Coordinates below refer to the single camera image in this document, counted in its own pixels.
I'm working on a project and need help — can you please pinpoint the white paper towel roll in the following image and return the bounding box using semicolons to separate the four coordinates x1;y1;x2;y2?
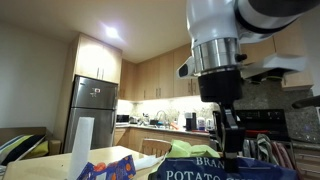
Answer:
68;116;95;180

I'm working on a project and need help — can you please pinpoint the wooden kitchen counter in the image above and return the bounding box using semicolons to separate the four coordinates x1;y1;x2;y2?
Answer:
114;123;214;154

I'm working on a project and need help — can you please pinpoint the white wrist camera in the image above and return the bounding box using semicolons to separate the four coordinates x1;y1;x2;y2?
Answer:
175;55;202;80

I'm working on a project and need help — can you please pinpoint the blue orange tissue pack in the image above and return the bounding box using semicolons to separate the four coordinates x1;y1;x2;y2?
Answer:
77;154;137;180

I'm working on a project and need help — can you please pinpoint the chrome kitchen faucet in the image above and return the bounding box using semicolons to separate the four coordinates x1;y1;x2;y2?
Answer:
154;109;168;128

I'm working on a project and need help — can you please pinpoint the blue potato chips packet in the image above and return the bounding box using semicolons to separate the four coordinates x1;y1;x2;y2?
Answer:
155;155;299;180

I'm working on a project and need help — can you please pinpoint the white canister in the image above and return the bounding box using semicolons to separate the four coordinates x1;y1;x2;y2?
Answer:
197;116;207;132
205;118;216;132

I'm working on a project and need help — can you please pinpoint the wooden cabinet above refrigerator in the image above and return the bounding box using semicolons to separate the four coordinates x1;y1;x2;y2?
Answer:
73;33;123;85

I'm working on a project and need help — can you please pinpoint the yellow pillow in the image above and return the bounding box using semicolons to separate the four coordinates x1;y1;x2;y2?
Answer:
24;139;51;160

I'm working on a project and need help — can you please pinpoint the stainless steel refrigerator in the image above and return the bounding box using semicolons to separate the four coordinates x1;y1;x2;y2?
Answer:
63;75;120;154

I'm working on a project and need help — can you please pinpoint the wooden slat back chair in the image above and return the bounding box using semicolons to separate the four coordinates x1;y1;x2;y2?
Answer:
141;138;173;158

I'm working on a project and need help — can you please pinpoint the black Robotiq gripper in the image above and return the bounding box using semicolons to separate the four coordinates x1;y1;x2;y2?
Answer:
197;68;247;174

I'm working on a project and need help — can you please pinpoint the wooden wall cabinet row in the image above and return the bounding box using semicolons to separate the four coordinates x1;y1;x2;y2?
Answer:
118;43;201;102

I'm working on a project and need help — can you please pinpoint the striped black green pillow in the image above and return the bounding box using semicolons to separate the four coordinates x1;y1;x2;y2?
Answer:
0;134;47;167

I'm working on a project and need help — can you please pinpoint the white folded cloth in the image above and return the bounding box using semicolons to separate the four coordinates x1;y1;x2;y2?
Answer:
133;154;167;172

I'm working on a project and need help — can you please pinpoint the white range hood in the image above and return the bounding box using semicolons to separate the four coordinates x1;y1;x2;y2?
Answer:
240;53;308;81

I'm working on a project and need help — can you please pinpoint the white red fridge magnet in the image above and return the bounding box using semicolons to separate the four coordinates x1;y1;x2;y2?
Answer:
89;87;102;99

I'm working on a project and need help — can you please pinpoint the black coffee maker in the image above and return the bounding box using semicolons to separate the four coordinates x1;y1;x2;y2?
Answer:
184;112;198;132

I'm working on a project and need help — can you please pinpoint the wooden wall cabinet beside hood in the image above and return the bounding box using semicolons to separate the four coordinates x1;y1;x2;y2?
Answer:
240;19;314;91

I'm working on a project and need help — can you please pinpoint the ceiling light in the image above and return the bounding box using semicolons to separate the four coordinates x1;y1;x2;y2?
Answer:
99;23;125;43

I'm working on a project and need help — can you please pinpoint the small black microwave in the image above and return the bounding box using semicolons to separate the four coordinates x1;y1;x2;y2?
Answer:
115;114;131;125

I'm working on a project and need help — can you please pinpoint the black kitchen stove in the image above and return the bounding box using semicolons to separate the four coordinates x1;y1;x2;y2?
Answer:
213;108;293;171

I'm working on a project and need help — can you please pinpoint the brown sofa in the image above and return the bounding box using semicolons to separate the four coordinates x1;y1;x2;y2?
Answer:
0;126;63;167

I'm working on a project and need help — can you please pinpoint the grey striped dish towel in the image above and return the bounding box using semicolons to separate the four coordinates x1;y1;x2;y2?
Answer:
243;138;259;168

